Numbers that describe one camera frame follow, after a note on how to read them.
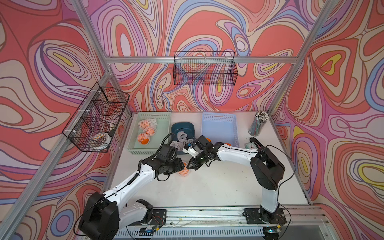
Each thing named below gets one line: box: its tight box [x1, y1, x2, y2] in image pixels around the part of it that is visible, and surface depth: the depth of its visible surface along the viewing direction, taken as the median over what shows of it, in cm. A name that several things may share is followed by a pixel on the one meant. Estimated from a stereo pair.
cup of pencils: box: [248, 111, 270, 137], surface depth 98 cm
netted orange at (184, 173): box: [178, 162, 190, 178], surface depth 84 cm
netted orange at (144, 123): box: [138, 118, 158, 129], surface depth 107 cm
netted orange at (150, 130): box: [143, 125, 157, 136], surface depth 103 cm
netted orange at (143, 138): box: [137, 132, 150, 146], surface depth 98 cm
